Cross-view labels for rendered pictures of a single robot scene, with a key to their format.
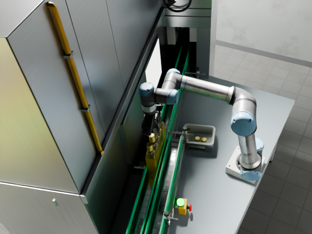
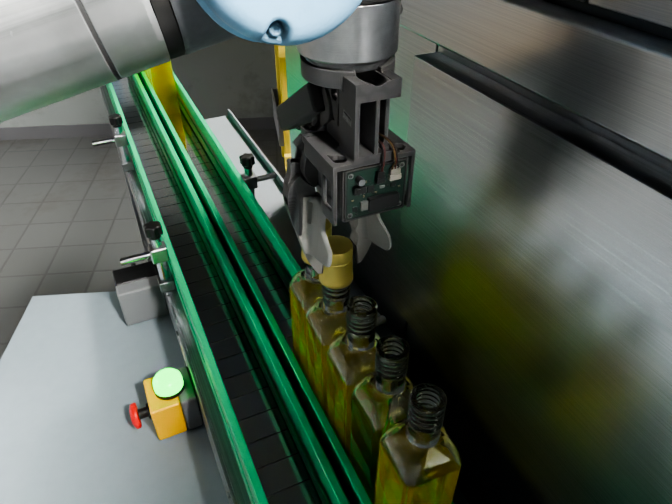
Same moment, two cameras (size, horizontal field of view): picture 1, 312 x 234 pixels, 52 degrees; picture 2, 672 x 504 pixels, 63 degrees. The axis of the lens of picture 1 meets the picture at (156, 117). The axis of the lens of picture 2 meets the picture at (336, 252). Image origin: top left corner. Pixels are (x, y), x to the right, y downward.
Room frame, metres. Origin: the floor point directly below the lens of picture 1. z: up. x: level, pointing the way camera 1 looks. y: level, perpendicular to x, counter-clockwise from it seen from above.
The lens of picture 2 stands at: (1.53, -0.25, 1.50)
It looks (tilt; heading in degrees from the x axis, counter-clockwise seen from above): 37 degrees down; 138
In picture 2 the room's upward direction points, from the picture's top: straight up
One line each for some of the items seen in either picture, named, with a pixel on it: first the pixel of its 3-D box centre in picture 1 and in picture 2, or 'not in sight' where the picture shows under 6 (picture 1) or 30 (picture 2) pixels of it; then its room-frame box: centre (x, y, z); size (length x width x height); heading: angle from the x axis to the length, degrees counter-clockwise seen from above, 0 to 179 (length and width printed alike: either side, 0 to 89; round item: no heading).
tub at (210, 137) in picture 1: (198, 137); not in sight; (1.48, -0.28, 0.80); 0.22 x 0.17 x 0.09; 73
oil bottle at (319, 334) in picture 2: (154, 155); (336, 370); (1.21, 0.04, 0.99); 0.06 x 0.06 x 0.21; 73
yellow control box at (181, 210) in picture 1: (181, 206); (172, 404); (0.97, -0.09, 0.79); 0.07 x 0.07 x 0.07; 73
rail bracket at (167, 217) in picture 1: (171, 219); (145, 261); (0.81, -0.02, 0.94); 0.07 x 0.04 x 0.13; 73
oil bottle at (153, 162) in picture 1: (152, 163); (319, 337); (1.16, 0.06, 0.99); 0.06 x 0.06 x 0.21; 73
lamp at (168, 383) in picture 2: (180, 202); (167, 381); (0.97, -0.08, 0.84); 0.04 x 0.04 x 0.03
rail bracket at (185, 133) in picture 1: (181, 133); not in sight; (1.40, -0.15, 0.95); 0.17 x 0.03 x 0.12; 73
